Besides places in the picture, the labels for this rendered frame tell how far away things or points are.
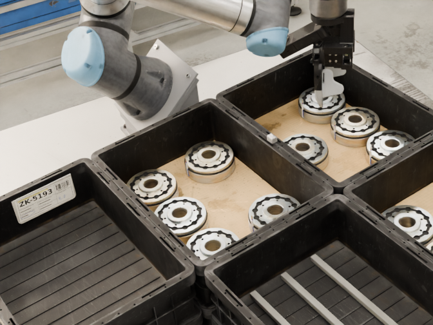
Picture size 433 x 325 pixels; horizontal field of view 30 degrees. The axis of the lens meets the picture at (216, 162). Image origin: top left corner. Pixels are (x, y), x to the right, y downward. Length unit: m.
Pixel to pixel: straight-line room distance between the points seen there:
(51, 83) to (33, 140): 1.56
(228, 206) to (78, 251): 0.30
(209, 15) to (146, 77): 0.40
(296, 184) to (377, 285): 0.25
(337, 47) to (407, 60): 1.90
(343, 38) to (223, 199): 0.40
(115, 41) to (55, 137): 0.39
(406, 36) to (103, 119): 1.92
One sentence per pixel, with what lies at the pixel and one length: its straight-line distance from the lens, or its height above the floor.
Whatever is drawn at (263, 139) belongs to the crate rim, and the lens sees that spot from 1.58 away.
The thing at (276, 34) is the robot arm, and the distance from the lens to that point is 1.51.
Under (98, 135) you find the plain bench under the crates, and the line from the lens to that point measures 2.05.
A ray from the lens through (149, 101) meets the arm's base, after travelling 1.85.
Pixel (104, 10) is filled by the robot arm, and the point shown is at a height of 1.07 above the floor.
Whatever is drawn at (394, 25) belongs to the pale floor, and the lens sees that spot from 3.79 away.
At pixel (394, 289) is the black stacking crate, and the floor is 0.83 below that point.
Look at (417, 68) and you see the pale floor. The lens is 3.49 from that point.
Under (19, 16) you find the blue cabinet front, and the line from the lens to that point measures 3.40.
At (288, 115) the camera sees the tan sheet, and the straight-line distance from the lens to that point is 1.81.
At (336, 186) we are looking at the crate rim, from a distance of 1.47.
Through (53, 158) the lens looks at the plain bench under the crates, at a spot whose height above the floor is 0.70.
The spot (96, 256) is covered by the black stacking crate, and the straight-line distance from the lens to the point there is 1.54.
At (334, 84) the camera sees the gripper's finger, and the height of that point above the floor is 0.94.
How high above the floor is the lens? 1.90
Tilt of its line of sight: 39 degrees down
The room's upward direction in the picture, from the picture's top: 7 degrees counter-clockwise
